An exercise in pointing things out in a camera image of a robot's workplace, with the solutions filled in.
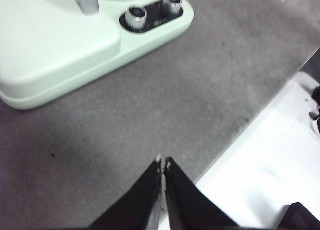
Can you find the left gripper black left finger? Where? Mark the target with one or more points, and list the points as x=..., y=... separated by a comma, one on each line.
x=135, y=205

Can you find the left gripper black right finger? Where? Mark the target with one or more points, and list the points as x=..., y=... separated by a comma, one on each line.
x=190, y=205

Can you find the mint green breakfast machine base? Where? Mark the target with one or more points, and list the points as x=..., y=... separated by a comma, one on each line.
x=105, y=65

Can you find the mint green hinged grill cover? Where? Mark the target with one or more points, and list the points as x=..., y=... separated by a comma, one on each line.
x=50, y=35

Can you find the silver control knob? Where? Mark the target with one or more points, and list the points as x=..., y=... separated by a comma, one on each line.
x=136, y=18
x=172, y=4

